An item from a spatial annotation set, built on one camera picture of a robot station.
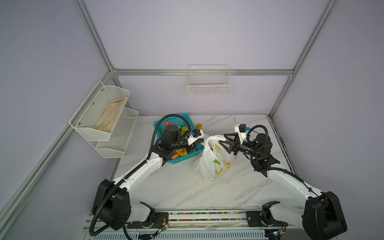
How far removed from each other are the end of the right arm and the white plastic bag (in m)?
0.04

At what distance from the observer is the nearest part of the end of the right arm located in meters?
0.60

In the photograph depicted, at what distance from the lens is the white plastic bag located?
2.35ft

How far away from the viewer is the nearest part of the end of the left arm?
0.59 meters

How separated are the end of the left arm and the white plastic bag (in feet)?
0.26
